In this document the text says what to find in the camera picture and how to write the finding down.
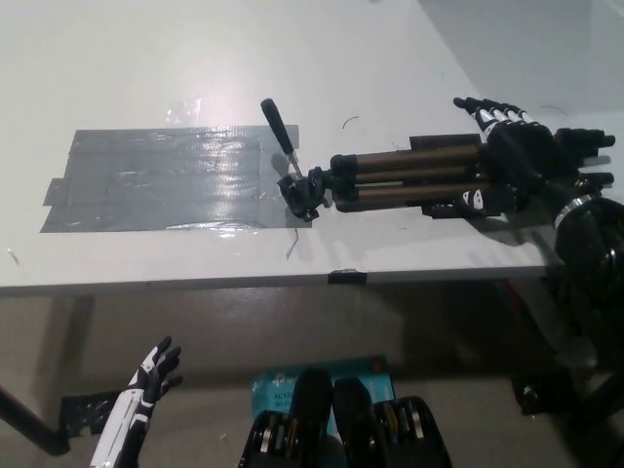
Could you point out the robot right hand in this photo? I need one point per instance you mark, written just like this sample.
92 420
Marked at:
521 156

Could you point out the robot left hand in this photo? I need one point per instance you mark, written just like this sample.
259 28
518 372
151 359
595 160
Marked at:
153 373

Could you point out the bronze and black camera tripod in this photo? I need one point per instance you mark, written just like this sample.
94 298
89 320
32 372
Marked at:
414 175

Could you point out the black floor tape patch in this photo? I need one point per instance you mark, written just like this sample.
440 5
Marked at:
85 412
541 392

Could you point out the black table leg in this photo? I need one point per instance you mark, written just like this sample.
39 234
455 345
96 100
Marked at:
29 424

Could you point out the teal cardboard box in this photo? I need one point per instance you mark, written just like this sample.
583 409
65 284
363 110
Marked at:
363 375

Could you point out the small black tape strip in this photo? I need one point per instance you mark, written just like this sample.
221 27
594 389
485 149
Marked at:
348 277

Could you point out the clear tape piece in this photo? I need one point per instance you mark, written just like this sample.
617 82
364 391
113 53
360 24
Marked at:
184 111

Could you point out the grey duct tape patch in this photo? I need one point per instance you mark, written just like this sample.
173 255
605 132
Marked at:
161 180

